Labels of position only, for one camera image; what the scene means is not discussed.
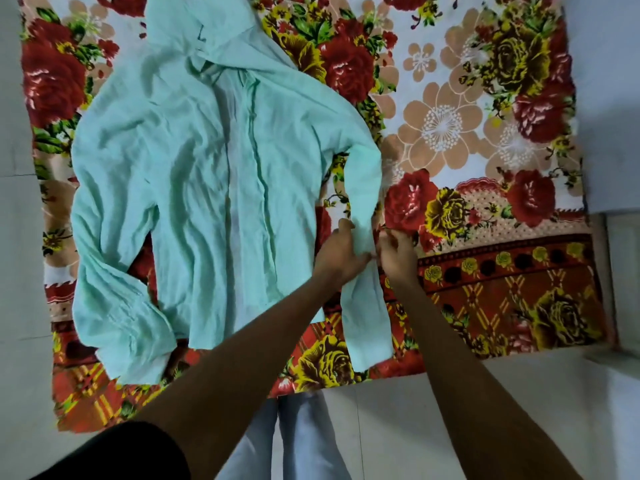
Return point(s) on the person's left hand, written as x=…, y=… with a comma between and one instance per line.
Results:
x=339, y=257

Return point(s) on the person's right hand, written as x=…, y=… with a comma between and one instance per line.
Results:
x=400, y=262

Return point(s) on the person's right fingers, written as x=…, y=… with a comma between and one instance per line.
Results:
x=388, y=243

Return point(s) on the person's left fingers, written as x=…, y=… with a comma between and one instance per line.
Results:
x=347, y=233

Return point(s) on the mint green shirt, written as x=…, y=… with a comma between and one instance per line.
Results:
x=200, y=194

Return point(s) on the person's left forearm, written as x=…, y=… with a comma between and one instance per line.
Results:
x=240, y=374

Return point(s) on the person's right forearm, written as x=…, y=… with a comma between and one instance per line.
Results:
x=475, y=384

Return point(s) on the floral red bedsheet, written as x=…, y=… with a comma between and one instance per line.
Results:
x=475, y=144

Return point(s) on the light blue trousers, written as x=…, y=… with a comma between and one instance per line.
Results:
x=295, y=439

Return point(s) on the black shirt sleeve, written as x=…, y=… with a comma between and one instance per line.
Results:
x=120, y=454

